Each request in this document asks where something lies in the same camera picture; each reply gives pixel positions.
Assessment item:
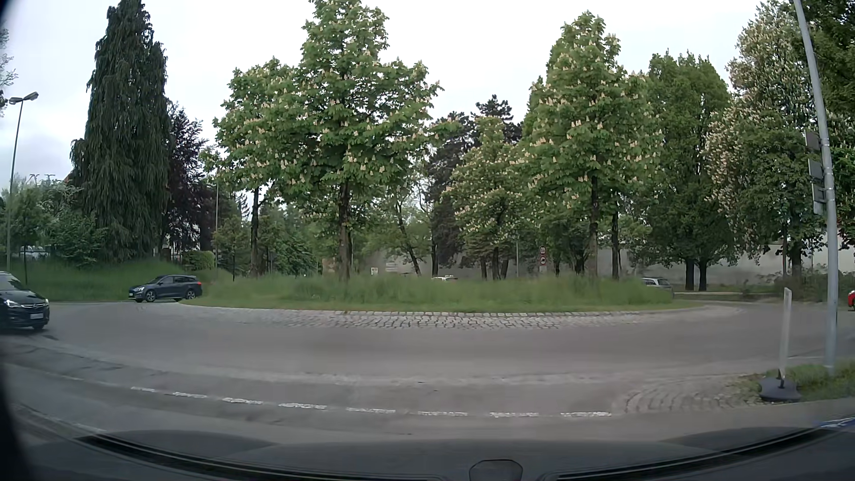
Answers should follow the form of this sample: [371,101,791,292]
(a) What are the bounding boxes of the grassy roundabout island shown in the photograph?
[188,273,696,315]

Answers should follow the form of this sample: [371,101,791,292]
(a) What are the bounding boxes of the grey asphalt road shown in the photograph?
[0,299,855,462]

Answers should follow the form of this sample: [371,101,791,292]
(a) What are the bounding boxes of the row of trees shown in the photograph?
[200,0,855,292]

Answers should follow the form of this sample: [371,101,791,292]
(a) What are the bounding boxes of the road markings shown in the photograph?
[130,385,612,419]

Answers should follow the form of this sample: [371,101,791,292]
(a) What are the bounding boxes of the car's own bonnet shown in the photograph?
[13,401,855,481]

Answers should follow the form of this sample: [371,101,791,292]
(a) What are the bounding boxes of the dark blue estate car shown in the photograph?
[128,274,203,303]

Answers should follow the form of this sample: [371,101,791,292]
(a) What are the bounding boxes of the cobbled corner strip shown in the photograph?
[611,374,779,415]

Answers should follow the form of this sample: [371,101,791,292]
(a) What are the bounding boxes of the tall dark conifer tree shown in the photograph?
[69,0,172,263]

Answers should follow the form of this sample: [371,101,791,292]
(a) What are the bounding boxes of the grass bank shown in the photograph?
[9,258,231,303]

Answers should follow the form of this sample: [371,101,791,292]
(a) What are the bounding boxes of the grey pole with signs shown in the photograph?
[792,0,840,372]

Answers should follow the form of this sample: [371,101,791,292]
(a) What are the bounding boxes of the black car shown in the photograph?
[0,270,51,333]

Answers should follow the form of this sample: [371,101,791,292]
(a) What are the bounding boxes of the grass verge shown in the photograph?
[761,359,855,403]

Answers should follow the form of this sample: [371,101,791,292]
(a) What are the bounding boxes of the white marker post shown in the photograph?
[759,287,803,404]

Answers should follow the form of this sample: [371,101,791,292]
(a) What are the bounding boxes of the grey lamp post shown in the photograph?
[4,91,40,271]

